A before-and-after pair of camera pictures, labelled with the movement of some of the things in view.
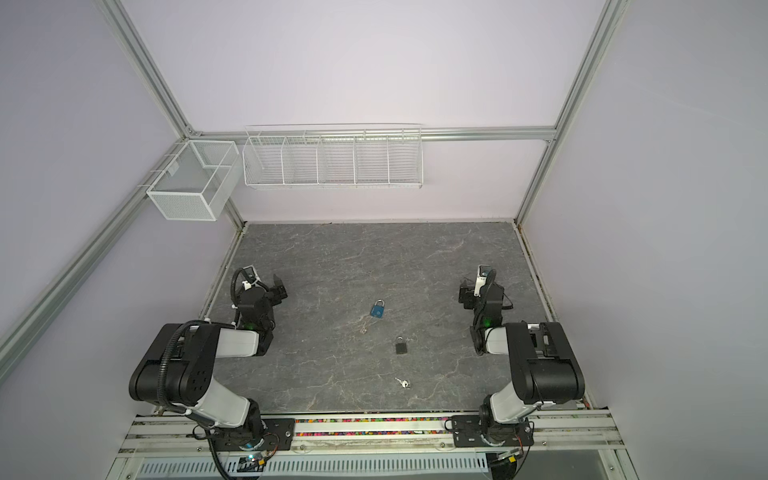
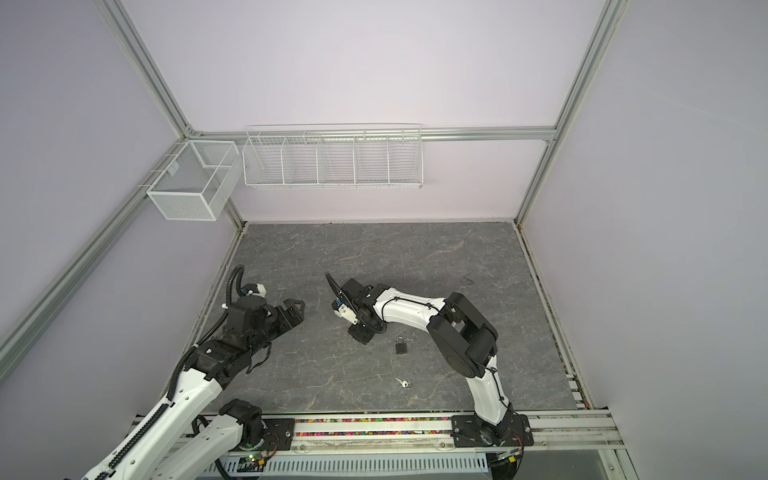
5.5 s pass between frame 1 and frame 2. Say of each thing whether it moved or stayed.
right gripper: moved
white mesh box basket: stayed
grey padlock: stayed
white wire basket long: stayed
